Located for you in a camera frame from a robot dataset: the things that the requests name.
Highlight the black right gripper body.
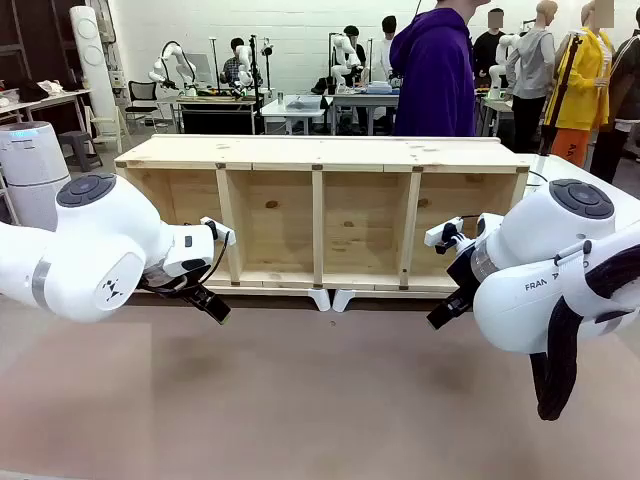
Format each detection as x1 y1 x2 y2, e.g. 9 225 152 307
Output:
445 243 482 302

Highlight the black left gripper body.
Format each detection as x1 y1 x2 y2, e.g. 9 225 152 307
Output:
137 267 210 302

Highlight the white step stool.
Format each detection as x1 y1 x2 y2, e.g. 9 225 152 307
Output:
90 106 133 152

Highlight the grey plastic stool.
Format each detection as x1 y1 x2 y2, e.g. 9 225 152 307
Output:
56 130 104 172

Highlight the black framed work table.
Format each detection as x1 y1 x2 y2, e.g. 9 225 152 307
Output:
174 93 262 136

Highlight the white cylindrical air purifier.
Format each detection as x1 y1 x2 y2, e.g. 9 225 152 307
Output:
0 121 72 232

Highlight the long wooden open shelf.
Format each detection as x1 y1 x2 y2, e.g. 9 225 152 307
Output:
114 133 532 293

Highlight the black mesh office chair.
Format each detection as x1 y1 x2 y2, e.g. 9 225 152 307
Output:
124 80 165 134

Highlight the grey work table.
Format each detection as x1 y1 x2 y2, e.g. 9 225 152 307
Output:
329 88 402 136

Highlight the person in purple hoodie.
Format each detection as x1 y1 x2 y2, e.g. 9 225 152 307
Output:
388 0 477 138

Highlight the white work table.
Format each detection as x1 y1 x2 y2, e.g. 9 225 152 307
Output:
260 94 335 136

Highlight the mannequin in grey hoodie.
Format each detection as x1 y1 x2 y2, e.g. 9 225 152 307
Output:
504 0 557 154

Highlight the white side table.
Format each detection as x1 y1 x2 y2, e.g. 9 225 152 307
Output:
0 88 95 137

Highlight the black light stand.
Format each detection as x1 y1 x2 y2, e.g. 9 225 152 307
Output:
248 34 265 134

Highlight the mannequin in yellow jacket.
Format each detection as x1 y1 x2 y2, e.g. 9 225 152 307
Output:
541 0 617 169

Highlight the person in black sweater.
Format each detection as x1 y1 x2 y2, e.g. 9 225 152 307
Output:
471 7 510 80

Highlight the seated person in plaid shirt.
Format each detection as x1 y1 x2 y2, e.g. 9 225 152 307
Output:
221 37 252 87

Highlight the mannequin in dark striped jacket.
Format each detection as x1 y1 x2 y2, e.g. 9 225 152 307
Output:
589 27 640 185

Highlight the tall white tower air conditioner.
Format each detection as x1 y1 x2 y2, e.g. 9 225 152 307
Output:
69 5 122 142

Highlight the black cloth pile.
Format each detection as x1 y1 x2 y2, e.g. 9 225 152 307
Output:
16 79 52 102

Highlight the person in white shirt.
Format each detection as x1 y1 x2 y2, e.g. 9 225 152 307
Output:
371 14 400 82

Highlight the person in dark top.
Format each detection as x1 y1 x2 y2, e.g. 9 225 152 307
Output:
343 24 370 86

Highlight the dark storage rack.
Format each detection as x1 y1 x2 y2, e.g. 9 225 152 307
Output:
0 0 77 132

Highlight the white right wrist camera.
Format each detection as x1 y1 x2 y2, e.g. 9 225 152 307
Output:
423 215 465 254

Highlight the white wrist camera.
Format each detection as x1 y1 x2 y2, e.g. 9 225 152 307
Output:
199 215 237 247
423 215 465 254

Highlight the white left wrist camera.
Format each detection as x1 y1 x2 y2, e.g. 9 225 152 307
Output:
199 215 237 247

